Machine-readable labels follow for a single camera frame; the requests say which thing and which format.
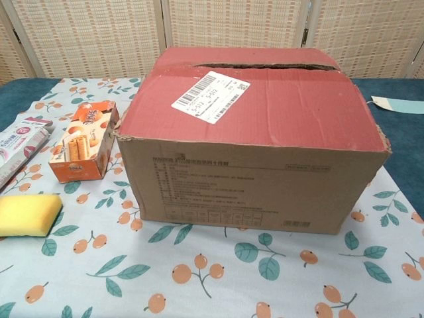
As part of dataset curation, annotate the large brown cardboard box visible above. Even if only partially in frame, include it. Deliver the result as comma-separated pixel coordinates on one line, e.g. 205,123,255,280
114,46,392,235

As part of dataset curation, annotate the blue white paper tag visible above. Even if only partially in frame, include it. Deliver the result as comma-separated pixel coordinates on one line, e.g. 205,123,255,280
364,95,424,115

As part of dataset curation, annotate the orange egg roll snack box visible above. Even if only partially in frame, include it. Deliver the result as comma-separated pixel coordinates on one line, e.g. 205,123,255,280
48,101,121,184

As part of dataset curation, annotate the woven folding screen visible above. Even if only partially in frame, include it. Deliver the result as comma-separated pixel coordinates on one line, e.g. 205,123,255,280
0,0,424,80

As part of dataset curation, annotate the yellow sponge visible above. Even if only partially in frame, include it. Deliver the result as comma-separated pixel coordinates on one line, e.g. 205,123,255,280
0,194,64,238

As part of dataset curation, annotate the white pink toothpaste box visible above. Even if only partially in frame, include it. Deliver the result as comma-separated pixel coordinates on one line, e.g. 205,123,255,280
0,115,54,193

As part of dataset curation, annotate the fruit and leaf print tablecloth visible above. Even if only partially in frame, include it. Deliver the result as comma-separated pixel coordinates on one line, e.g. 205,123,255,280
0,78,424,318

